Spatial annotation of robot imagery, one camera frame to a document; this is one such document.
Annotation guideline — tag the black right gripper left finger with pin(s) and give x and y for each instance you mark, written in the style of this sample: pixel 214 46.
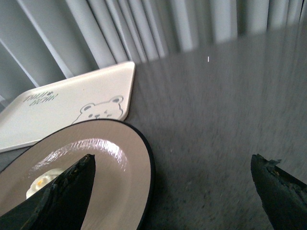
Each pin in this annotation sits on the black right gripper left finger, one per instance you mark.
pixel 60 205

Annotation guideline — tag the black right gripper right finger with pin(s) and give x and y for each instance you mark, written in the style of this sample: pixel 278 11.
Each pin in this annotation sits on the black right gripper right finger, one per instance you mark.
pixel 283 197

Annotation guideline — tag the white steamed bun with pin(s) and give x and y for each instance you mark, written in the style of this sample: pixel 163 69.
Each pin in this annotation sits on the white steamed bun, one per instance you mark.
pixel 43 180

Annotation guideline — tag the beige plate with black rim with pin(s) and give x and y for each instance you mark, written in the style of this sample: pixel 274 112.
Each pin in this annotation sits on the beige plate with black rim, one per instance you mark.
pixel 124 176

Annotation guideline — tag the white bear-print tray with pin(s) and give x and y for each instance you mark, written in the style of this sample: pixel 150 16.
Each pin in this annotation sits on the white bear-print tray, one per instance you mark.
pixel 37 113

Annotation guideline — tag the grey pleated curtain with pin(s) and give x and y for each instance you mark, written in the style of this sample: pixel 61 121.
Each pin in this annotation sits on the grey pleated curtain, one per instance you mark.
pixel 45 41

